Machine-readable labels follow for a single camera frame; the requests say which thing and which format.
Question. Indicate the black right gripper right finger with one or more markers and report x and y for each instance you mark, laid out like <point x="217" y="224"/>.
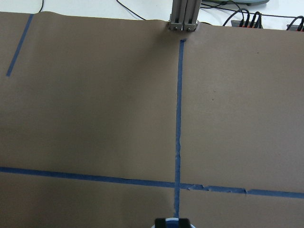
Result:
<point x="183" y="223"/>

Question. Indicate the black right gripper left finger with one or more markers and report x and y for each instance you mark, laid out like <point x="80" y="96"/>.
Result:
<point x="160" y="223"/>

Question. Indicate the blue plastic cup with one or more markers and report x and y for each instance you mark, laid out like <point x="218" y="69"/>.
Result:
<point x="173" y="223"/>

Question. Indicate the brown paper table cover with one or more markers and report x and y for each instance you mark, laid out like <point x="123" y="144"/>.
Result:
<point x="111" y="123"/>

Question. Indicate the grey power strip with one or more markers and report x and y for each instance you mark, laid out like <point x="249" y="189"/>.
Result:
<point x="244" y="24"/>

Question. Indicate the aluminium frame post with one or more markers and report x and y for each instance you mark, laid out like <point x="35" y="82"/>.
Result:
<point x="184" y="15"/>

